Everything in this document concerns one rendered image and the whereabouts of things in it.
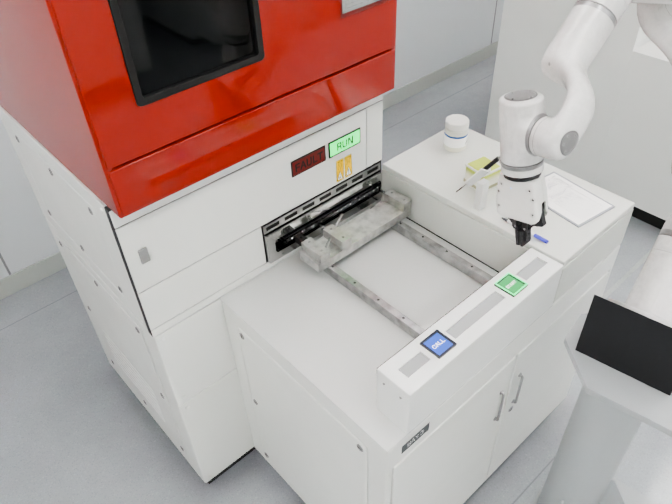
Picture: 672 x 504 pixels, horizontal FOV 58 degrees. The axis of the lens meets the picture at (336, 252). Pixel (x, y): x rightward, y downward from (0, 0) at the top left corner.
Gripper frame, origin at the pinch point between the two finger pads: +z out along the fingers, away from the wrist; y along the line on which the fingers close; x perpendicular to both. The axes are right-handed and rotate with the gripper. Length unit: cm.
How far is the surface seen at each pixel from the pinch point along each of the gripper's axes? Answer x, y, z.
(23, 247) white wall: -66, -221, 46
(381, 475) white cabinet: -46, -6, 41
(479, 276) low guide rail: 8.0, -19.3, 23.7
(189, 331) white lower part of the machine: -57, -64, 22
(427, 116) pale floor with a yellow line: 182, -198, 72
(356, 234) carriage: -6, -50, 13
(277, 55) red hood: -23, -45, -42
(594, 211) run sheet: 38.1, -4.3, 14.1
